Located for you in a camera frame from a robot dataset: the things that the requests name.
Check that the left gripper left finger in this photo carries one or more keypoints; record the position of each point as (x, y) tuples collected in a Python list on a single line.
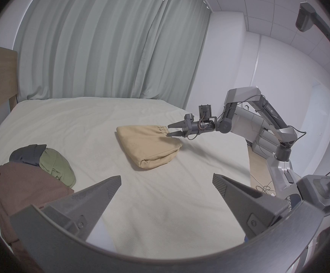
[(91, 203)]

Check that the dark grey garment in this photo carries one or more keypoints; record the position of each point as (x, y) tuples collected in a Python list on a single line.
[(25, 155)]

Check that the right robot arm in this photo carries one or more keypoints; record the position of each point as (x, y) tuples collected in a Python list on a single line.
[(270, 114)]

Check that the pale green curtain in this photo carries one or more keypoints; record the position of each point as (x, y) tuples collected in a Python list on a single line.
[(96, 38)]

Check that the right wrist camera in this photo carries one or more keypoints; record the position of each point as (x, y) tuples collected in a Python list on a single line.
[(205, 111)]

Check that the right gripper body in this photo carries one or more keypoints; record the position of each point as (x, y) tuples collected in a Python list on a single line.
[(189, 126)]

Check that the brown garment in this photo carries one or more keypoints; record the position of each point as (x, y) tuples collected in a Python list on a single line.
[(25, 189)]

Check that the bed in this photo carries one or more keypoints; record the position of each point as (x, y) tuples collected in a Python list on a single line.
[(96, 118)]

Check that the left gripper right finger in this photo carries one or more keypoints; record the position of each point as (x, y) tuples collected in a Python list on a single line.
[(247, 206)]

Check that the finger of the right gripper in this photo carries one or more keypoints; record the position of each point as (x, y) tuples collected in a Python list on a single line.
[(177, 124), (175, 133)]

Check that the beige garment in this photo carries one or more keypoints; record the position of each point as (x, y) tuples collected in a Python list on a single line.
[(147, 146)]

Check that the olive green garment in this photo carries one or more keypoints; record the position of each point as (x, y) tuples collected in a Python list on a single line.
[(57, 165)]

